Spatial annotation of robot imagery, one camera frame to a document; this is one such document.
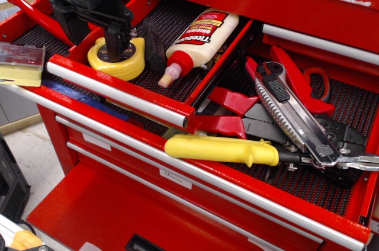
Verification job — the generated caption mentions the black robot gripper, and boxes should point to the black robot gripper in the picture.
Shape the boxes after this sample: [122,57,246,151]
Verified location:
[50,0,134,62]

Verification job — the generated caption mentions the small open red drawer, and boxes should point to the small open red drawer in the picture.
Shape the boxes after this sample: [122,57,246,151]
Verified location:
[47,0,253,131]

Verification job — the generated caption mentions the clear box with yellow sponge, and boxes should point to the clear box with yellow sponge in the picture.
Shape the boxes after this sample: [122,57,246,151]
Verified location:
[0,42,46,87]

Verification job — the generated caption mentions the silver box cutter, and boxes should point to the silver box cutter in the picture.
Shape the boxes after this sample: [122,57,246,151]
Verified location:
[254,62,341,168]

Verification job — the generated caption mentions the large open red drawer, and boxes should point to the large open red drawer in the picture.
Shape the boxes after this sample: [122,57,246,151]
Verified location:
[1,12,378,250]

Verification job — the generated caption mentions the yellow tape measure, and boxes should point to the yellow tape measure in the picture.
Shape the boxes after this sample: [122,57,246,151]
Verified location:
[87,37,145,81]

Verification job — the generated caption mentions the black sanding block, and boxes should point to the black sanding block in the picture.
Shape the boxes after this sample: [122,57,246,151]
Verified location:
[140,17,166,74]

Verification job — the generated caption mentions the blue package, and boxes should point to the blue package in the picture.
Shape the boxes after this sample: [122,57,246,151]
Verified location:
[41,79,130,121]

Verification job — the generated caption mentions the wood glue bottle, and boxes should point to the wood glue bottle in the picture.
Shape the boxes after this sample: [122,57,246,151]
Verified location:
[158,8,239,88]

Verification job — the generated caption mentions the red tool chest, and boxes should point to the red tool chest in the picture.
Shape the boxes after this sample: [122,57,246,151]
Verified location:
[0,0,379,251]

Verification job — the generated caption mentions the black crate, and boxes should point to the black crate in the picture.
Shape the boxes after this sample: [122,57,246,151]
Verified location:
[1,135,31,221]

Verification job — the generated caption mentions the red handled tool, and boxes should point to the red handled tool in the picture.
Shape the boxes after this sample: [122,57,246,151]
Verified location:
[7,0,74,47]

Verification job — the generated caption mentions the red handled crimping pliers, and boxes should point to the red handled crimping pliers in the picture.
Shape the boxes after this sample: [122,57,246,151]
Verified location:
[196,87,367,155]

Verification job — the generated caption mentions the yellow handled snips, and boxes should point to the yellow handled snips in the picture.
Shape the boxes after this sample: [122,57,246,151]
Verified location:
[163,134,379,172]

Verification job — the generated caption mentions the red handled scissors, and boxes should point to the red handled scissors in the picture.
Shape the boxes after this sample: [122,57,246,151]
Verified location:
[269,44,336,115]

